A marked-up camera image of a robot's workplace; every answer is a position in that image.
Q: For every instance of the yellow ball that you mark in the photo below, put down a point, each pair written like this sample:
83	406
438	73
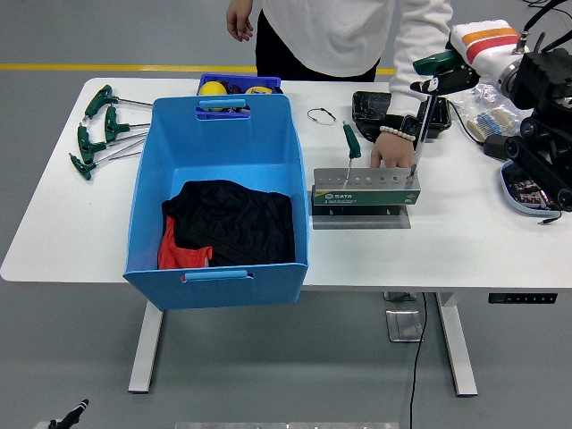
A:
213	88

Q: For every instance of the small dark blue bin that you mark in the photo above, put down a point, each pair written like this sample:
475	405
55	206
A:
241	80

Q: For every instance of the large blue plastic box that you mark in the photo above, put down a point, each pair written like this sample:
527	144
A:
223	143

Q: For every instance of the black wristwatch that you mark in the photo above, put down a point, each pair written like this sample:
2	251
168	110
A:
409	124

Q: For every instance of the resistor tape bundle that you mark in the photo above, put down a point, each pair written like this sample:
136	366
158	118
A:
487	123

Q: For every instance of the black table control panel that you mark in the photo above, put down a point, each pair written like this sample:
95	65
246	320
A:
523	298

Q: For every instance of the black plastic tray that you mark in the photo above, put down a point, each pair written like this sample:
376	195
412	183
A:
366	109

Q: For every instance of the metal floor plate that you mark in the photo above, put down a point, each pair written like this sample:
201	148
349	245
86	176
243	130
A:
404	326

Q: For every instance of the person's left hand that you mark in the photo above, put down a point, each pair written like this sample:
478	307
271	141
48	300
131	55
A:
393	149

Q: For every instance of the orange cloth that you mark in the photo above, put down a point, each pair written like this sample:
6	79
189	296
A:
179	258

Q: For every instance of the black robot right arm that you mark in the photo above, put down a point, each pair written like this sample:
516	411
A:
545	80

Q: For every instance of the person's right hand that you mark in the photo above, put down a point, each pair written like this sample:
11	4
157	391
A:
239	20

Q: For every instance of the green grey wrench holder stand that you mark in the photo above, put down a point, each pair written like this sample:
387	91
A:
366	196

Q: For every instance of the white table leg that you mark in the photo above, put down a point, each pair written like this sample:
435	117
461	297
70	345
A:
456	348
145	353

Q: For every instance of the light blue bowl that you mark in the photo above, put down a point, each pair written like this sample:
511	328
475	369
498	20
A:
507	190

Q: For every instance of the yellow tape measure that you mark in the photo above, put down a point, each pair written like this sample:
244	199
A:
259	90

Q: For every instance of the dark electronic parts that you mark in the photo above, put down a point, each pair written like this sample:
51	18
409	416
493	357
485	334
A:
527	196

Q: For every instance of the person's left forearm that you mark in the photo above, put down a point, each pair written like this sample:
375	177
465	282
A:
418	58

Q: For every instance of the black power adapter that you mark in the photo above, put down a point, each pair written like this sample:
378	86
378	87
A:
493	145

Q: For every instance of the clear plastic bag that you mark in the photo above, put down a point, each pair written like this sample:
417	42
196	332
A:
487	100

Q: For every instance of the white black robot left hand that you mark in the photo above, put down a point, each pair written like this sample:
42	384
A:
76	411

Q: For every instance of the grey metal bracket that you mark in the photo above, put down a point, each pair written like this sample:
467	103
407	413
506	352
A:
397	296

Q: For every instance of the person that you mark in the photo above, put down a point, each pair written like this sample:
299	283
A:
339	31

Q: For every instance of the black cloth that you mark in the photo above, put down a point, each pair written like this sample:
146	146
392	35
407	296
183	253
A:
232	223

